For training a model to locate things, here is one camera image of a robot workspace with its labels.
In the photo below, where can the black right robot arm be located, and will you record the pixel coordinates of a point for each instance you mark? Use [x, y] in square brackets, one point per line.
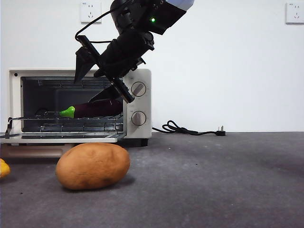
[123, 14]

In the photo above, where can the beige oven knob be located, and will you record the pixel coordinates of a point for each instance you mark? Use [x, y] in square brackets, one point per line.
[138, 118]
[138, 89]

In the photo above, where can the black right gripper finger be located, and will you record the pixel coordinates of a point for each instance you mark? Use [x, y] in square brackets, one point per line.
[82, 64]
[109, 95]

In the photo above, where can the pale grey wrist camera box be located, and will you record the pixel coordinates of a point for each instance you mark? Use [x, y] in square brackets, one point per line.
[180, 3]

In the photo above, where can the purple eggplant green stem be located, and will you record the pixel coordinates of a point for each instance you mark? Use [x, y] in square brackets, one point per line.
[95, 110]

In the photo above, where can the white wall socket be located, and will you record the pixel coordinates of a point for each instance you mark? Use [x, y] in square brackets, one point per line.
[89, 12]
[295, 13]

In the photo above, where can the yellow toy vegetable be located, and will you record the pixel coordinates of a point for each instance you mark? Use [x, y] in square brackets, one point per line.
[3, 169]

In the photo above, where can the white Toshiba toaster oven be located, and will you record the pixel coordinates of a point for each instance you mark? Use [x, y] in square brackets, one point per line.
[142, 104]

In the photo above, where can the brown potato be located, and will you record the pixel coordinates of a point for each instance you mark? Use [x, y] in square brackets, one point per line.
[92, 166]

